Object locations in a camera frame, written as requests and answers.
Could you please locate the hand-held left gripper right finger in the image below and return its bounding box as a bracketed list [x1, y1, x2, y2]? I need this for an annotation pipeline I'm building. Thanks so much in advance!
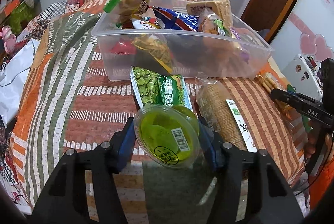
[197, 120, 304, 224]

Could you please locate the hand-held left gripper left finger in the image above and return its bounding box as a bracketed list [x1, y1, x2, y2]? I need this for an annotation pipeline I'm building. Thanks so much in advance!
[31, 117, 136, 224]

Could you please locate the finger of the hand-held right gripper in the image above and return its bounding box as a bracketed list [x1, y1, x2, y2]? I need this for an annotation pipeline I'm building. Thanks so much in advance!
[269, 88, 322, 110]

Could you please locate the stick biscuit packet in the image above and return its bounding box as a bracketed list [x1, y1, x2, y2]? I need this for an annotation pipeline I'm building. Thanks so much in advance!
[254, 73, 296, 120]

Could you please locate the green jelly cup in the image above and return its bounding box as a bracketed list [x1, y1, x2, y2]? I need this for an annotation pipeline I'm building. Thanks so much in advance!
[134, 104, 201, 169]

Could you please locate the purple snack packet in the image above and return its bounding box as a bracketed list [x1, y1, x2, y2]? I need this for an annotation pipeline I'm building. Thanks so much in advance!
[229, 26, 251, 63]

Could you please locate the clear plastic container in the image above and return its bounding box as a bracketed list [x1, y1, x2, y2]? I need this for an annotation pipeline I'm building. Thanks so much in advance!
[91, 0, 275, 81]

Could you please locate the red snack packet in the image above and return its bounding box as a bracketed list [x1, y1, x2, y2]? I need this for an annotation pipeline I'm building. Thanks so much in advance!
[109, 39, 137, 55]

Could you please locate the yellow stick snack packet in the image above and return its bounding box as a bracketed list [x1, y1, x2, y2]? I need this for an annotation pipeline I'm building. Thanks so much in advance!
[131, 34, 174, 71]

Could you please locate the orange fried snack packet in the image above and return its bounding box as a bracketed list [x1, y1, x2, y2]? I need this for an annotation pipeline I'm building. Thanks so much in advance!
[199, 16, 232, 37]

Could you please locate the brown cake block packet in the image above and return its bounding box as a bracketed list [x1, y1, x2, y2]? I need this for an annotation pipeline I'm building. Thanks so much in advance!
[185, 0, 233, 31]

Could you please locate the white pink snack packet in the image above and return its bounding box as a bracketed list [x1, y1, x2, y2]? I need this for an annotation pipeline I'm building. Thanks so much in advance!
[131, 16, 161, 30]

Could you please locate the blue white snack packet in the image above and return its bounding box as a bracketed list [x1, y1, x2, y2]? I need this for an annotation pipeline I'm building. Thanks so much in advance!
[152, 7, 200, 32]

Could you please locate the person's right hand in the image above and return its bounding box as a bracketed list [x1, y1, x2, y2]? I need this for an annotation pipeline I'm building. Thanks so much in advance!
[305, 120, 319, 158]

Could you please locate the round biscuit sleeve packet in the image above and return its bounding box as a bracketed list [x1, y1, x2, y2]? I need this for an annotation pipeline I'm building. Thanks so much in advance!
[195, 72, 258, 153]

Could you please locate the pink heart sticker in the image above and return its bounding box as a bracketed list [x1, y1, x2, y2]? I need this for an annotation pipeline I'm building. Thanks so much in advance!
[299, 32, 334, 61]

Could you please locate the green pea snack packet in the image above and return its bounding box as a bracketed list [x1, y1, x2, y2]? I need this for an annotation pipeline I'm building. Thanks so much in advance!
[130, 66, 161, 108]

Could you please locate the wooden wardrobe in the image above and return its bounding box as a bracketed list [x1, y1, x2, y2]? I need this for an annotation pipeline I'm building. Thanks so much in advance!
[269, 0, 334, 73]

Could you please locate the white plastic bag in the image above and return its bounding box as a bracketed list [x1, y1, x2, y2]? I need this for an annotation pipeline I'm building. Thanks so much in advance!
[0, 38, 40, 120]

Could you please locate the checkered patchwork blanket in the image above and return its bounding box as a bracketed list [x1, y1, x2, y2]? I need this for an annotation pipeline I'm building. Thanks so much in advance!
[33, 0, 90, 24]

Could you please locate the pink toy rabbit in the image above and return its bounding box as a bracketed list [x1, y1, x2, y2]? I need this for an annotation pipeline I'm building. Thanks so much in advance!
[0, 25, 19, 54]

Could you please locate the green bag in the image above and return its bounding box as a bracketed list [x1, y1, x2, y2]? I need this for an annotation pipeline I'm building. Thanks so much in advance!
[7, 3, 37, 34]

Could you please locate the orange box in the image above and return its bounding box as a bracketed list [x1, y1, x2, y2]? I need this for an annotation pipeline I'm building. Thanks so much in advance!
[0, 0, 27, 19]

